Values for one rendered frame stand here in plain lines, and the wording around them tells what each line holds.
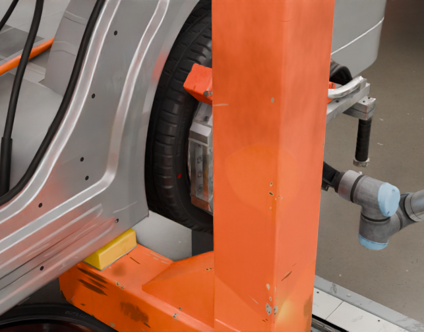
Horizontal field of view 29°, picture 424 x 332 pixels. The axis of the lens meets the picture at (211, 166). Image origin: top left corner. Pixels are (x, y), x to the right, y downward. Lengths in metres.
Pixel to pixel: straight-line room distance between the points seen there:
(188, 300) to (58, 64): 0.70
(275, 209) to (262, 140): 0.14
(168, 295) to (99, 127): 0.42
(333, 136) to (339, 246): 0.89
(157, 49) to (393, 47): 3.27
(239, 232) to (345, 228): 1.79
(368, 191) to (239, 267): 0.83
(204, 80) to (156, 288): 0.51
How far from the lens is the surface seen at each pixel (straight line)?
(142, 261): 2.11
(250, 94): 1.48
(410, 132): 4.17
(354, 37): 2.81
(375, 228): 2.50
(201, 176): 2.17
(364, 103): 2.28
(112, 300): 2.09
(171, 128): 2.09
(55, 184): 1.88
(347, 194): 2.49
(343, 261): 3.24
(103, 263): 2.08
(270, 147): 1.50
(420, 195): 2.54
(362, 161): 2.37
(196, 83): 2.03
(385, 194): 2.44
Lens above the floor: 1.97
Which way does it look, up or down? 31 degrees down
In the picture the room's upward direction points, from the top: straight up
